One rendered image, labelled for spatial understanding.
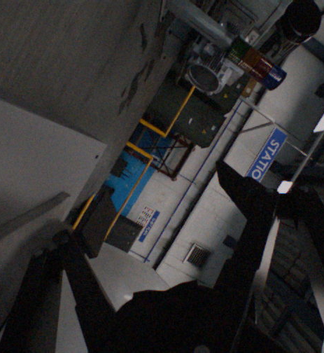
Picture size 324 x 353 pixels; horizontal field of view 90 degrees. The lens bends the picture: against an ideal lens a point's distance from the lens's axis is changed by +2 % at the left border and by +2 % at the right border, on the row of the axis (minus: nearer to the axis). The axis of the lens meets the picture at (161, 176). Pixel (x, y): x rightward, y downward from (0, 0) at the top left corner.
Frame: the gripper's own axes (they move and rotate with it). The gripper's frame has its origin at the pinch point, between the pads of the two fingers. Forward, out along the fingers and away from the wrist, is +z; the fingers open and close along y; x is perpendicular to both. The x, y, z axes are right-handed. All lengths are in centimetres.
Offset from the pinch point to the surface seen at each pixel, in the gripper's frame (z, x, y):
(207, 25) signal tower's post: 43, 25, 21
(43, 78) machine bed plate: 11.2, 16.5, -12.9
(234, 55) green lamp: 42, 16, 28
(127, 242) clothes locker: 360, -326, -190
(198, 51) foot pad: 62, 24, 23
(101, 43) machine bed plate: 22.6, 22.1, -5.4
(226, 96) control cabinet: 356, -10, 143
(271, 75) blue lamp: 40, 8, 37
